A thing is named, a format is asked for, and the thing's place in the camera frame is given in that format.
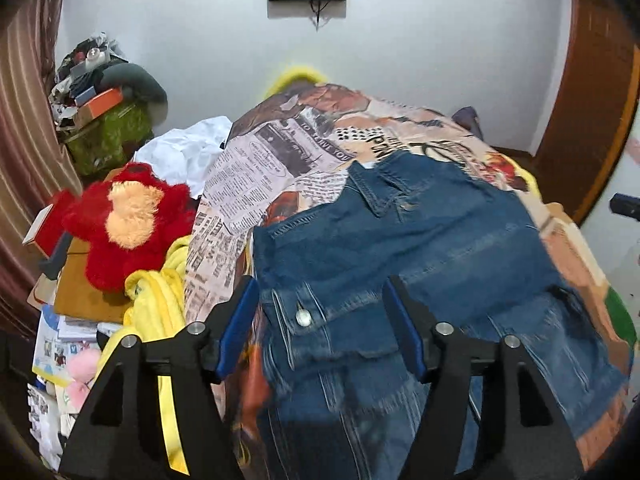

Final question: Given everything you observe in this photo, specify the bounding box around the dark grey pillow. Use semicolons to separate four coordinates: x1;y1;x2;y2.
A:
96;63;168;126

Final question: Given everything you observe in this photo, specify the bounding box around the colourful picture book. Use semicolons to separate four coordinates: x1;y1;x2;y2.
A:
32;304;98;387

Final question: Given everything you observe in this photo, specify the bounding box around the striped brown curtain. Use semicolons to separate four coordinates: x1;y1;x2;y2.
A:
1;0;81;338

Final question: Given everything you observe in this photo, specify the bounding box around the red white box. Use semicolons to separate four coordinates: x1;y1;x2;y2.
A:
22;190;76;257

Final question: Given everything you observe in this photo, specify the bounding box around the brown cardboard sheet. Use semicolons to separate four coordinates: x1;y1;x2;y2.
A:
52;167;134;325

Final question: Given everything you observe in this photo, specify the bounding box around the orange box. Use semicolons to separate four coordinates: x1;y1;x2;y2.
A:
74;88;124;128

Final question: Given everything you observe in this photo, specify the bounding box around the pink plush headband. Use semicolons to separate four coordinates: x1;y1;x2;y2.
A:
65;348;101;413

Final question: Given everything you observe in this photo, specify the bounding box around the yellow fleece blanket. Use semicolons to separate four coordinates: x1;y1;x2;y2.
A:
98;235;191;474

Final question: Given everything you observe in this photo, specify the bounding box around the white cloth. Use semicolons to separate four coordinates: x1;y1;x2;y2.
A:
131;116;232;198

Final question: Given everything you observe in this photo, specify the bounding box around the blue denim jacket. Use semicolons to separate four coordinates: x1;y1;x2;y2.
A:
254;151;624;479

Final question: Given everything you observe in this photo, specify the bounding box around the white papers stack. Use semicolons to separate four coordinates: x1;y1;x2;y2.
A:
27;377;76;471

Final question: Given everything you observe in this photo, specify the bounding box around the newspaper print bed sheet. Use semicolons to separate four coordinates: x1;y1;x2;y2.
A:
186;84;630;479

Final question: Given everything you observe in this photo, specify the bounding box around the brown wooden door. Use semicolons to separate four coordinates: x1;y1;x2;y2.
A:
534;0;639;224

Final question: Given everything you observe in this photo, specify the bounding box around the red plush toy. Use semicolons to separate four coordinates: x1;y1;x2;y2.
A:
43;162;195;292

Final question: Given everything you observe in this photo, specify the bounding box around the green patterned bag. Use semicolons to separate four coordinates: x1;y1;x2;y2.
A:
64;101;153;178

